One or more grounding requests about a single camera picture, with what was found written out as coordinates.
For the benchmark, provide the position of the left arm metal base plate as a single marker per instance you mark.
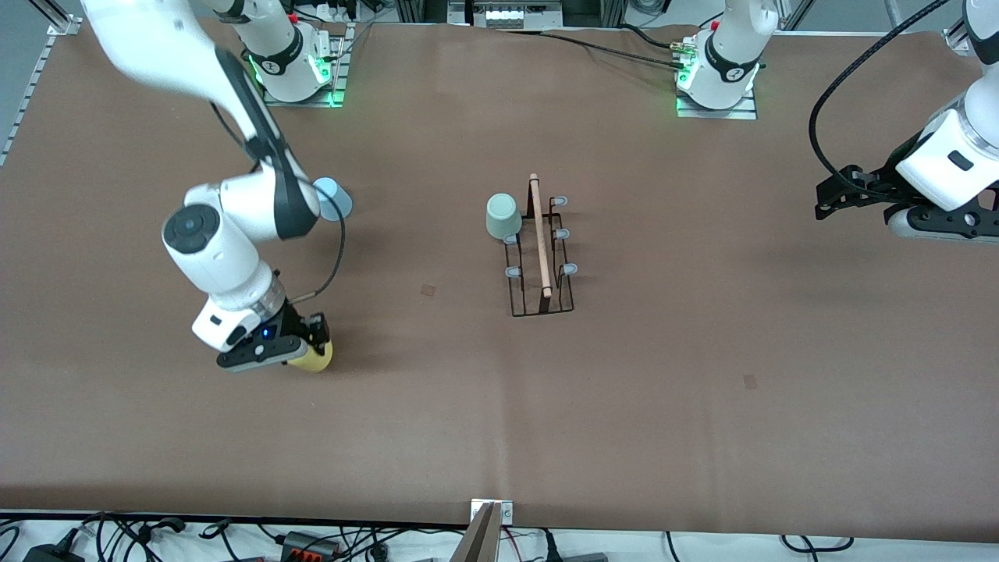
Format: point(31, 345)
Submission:
point(718, 114)

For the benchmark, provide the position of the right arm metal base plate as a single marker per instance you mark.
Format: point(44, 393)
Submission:
point(304, 102)

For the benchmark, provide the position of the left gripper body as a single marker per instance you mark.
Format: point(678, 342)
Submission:
point(880, 184)

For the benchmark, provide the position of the white power strip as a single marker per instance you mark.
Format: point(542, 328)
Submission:
point(332, 12)

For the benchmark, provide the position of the light blue plastic cup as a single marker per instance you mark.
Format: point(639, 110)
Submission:
point(337, 207)

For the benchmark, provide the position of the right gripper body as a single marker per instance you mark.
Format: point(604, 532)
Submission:
point(294, 320)

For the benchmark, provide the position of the black power adapter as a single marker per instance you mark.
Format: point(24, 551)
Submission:
point(51, 554)

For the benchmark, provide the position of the yellow plastic cup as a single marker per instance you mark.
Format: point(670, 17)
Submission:
point(316, 361)

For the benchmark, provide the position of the white electronics box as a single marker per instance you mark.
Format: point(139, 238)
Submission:
point(506, 14)

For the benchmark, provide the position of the small metal bracket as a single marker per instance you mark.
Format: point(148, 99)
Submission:
point(506, 512)

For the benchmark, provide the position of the black plug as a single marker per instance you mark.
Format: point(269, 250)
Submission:
point(550, 546)

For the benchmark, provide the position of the grey angled post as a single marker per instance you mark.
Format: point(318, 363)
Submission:
point(480, 542)

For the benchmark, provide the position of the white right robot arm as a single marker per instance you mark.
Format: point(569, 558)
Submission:
point(218, 257)

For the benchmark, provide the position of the aluminium corner bracket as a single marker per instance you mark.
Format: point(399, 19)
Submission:
point(64, 23)

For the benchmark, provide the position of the black orange connector box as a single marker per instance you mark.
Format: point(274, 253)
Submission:
point(308, 544)

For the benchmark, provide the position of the perforated aluminium rail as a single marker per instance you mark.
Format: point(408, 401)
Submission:
point(35, 74)

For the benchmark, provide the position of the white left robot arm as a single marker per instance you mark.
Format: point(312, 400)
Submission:
point(734, 47)

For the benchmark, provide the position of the pale green plastic cup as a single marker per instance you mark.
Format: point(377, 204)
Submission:
point(503, 217)

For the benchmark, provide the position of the brown table cover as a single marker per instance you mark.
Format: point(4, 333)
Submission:
point(499, 390)

